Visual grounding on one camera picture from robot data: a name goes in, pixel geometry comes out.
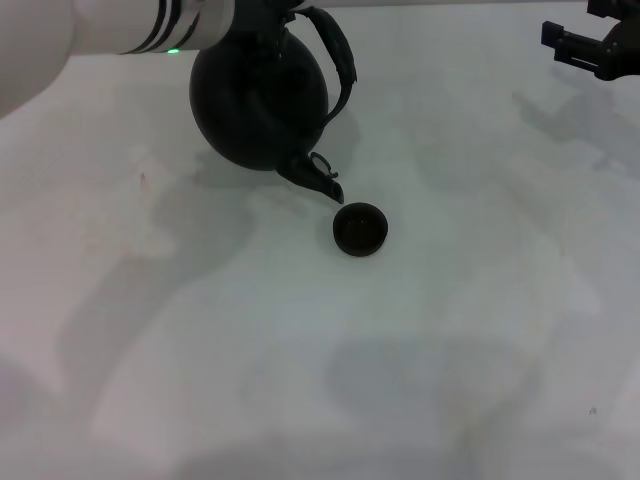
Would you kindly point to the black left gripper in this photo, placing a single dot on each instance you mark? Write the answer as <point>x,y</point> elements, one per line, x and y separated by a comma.
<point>260,17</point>

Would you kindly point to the small dark teacup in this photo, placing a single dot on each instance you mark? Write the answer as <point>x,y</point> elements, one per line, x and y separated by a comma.
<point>360,230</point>

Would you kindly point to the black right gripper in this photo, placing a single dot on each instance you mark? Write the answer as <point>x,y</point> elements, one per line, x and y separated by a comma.
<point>622,47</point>

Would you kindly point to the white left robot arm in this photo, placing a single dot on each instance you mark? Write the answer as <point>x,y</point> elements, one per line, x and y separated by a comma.
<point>75,30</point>

